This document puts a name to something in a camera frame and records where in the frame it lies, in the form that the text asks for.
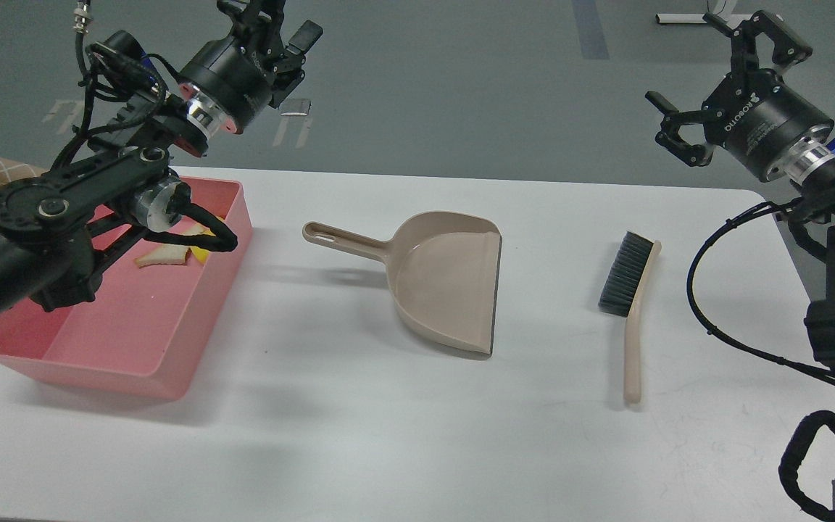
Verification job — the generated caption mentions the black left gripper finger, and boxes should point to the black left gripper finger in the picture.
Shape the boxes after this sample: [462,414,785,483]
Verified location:
[216,1,285,66]
[269,20,323,109]

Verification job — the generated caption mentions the yellow sponge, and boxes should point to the yellow sponge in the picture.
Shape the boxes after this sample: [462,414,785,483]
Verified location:
[188,246,211,265]

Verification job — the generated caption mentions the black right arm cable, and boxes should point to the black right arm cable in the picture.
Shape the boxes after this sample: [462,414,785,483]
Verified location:
[686,199,835,396]

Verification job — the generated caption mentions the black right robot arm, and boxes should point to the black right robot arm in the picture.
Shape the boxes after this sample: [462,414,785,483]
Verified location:
[646,10,835,521]

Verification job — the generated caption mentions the white bread slice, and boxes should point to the white bread slice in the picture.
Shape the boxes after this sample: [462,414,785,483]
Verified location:
[135,244,195,268]

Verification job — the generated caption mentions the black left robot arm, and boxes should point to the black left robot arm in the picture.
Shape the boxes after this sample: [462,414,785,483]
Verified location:
[0,1,323,314]

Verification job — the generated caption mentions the white desk foot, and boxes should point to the white desk foot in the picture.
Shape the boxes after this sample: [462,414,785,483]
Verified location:
[654,1,751,27]

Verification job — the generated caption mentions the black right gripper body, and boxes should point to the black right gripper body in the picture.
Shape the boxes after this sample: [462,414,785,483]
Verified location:
[705,69,834,183]

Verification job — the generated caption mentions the beige hand brush black bristles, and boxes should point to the beige hand brush black bristles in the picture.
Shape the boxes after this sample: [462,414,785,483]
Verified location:
[598,231,662,405]

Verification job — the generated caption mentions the silver floor socket plate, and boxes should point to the silver floor socket plate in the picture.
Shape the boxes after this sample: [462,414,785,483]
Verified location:
[281,98,312,118]

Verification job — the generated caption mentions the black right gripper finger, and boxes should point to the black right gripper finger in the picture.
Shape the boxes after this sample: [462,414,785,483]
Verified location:
[645,91,724,168]
[703,9,814,77]

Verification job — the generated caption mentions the beige plastic dustpan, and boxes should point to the beige plastic dustpan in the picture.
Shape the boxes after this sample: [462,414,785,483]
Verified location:
[302,211,502,359]

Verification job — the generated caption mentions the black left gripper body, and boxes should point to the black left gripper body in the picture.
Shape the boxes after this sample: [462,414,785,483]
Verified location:
[177,37,274,133]

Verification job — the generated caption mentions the pink plastic bin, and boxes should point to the pink plastic bin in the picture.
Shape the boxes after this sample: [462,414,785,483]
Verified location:
[0,178,252,399]

